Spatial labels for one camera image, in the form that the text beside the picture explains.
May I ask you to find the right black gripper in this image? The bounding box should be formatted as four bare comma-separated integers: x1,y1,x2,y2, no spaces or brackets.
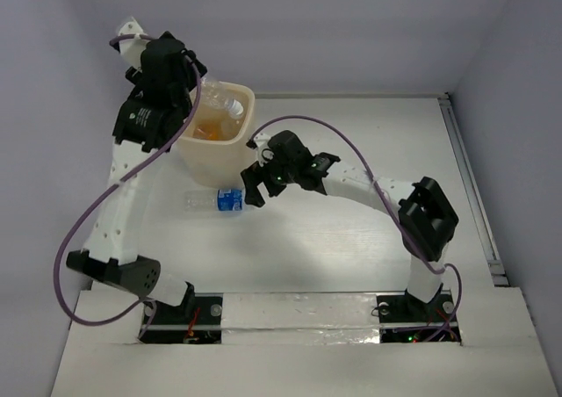
241,150,298,207

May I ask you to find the clear bottle blue label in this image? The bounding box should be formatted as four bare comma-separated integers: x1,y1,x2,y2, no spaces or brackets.
184,189,247,213

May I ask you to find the clear plastic bottle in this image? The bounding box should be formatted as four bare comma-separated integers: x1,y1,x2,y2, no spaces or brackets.
200,75,244,119

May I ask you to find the orange drink bottle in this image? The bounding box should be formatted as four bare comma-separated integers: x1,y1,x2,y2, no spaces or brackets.
192,121,224,141

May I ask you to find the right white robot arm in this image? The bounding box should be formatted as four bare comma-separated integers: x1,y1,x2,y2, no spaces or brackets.
241,130,459,320

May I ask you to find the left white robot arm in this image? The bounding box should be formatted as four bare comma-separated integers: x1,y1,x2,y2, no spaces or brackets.
66,18,206,299

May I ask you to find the beige plastic waste bin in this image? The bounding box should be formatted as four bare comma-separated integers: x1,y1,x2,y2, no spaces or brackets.
173,83,256,189

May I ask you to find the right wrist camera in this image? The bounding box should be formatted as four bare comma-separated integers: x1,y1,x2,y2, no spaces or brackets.
246,133,274,163

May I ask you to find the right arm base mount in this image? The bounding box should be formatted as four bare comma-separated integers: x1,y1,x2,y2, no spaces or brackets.
371,292,461,343

